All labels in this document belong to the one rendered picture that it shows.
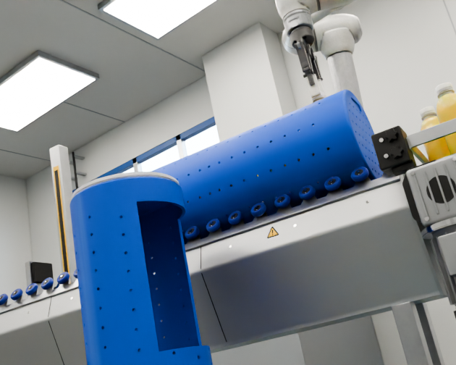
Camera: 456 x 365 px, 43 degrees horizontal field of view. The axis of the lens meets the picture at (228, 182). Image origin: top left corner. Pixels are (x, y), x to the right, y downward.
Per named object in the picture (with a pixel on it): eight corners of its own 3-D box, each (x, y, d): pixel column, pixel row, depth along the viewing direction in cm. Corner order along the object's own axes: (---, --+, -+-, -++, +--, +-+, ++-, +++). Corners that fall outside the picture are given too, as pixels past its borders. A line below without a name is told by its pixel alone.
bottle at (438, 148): (461, 172, 143) (438, 106, 150) (433, 182, 147) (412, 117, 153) (467, 177, 149) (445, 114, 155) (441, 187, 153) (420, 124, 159)
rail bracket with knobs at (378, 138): (391, 183, 139) (380, 144, 142) (421, 173, 136) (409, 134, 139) (381, 174, 130) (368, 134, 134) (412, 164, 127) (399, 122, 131)
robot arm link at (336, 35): (345, 202, 238) (399, 191, 235) (347, 197, 222) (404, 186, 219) (308, 29, 251) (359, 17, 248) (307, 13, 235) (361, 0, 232)
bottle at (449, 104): (449, 166, 136) (425, 97, 142) (464, 169, 141) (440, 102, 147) (477, 154, 131) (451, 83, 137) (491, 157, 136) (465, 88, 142)
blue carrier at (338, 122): (155, 270, 205) (142, 195, 214) (394, 192, 168) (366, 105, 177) (100, 266, 181) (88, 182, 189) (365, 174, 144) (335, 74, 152)
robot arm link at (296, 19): (278, 17, 183) (282, 33, 182) (303, 5, 180) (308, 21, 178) (289, 30, 191) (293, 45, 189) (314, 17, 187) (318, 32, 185)
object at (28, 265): (49, 305, 214) (45, 264, 219) (57, 303, 212) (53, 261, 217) (27, 305, 206) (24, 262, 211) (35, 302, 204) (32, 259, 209)
